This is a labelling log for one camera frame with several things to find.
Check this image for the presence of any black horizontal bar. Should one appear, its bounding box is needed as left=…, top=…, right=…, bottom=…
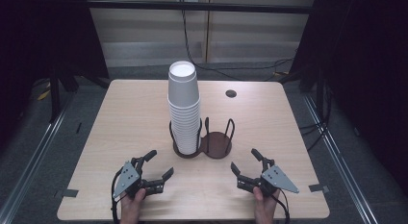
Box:
left=86, top=0, right=317, bottom=15

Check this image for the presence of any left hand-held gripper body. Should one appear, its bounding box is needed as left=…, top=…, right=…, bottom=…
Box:
left=112, top=161, right=148, bottom=200

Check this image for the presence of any metal floor rail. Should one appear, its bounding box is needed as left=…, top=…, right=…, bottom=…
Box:
left=301, top=93, right=381, bottom=224
left=0, top=95, right=76, bottom=224

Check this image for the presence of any dark wire cup holder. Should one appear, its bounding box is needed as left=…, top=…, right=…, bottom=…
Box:
left=168, top=116, right=236, bottom=160

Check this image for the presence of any person's left hand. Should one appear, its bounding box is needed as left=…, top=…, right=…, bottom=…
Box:
left=119, top=188, right=147, bottom=224

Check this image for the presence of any stack of white paper cups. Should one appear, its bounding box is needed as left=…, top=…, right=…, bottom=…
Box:
left=166, top=94, right=202, bottom=156

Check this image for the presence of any black metal stand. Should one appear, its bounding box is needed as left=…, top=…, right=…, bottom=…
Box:
left=316, top=66, right=325, bottom=122
left=47, top=68, right=62, bottom=124

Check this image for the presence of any grey tape strip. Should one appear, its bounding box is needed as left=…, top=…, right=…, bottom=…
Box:
left=308, top=184, right=330, bottom=193
left=54, top=188, right=80, bottom=199

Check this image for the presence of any black floor cable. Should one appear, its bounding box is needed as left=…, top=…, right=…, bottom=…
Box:
left=299, top=83, right=333, bottom=153

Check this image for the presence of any black hanging wall cable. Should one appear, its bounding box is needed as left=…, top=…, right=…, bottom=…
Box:
left=181, top=1, right=294, bottom=83

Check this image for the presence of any dark curtain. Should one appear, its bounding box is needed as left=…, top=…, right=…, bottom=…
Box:
left=290, top=0, right=408, bottom=196
left=0, top=0, right=110, bottom=145

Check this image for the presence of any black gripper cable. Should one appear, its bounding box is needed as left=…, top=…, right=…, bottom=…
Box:
left=278, top=188, right=292, bottom=224
left=111, top=175, right=124, bottom=224

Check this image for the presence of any person's right hand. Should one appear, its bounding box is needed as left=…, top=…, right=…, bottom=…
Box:
left=252, top=187, right=282, bottom=224

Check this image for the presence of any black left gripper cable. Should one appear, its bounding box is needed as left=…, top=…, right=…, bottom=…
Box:
left=111, top=175, right=124, bottom=224

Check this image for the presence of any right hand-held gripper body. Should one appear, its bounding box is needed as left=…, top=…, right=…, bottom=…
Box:
left=256, top=164, right=300, bottom=198

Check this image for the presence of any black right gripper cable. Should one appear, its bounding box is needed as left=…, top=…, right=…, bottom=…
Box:
left=278, top=188, right=292, bottom=224

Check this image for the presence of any yellow floor tape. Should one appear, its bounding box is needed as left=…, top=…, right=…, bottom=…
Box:
left=37, top=88, right=52, bottom=102

